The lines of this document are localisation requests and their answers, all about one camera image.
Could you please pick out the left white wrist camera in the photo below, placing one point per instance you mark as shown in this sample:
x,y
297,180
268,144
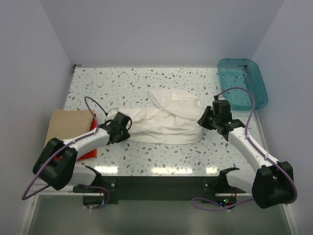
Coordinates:
x,y
111,113

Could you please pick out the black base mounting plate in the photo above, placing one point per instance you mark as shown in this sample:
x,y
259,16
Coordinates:
x,y
114,189

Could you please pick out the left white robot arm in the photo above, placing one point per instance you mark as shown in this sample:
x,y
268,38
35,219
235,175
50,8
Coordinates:
x,y
57,163

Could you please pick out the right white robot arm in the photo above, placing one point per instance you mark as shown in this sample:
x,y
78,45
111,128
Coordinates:
x,y
273,182

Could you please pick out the teal plastic bin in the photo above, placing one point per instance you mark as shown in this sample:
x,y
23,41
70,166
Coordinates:
x,y
242,74

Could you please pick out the folded orange t shirt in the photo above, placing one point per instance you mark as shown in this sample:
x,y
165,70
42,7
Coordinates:
x,y
85,144

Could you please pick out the white t shirt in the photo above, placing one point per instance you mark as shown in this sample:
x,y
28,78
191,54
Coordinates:
x,y
173,120

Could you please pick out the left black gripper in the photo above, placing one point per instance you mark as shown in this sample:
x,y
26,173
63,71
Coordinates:
x,y
125,135

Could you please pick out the folded beige t shirt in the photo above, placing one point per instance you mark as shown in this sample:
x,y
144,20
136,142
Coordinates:
x,y
67,124

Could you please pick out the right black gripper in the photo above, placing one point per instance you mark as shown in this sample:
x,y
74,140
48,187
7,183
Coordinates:
x,y
203,122

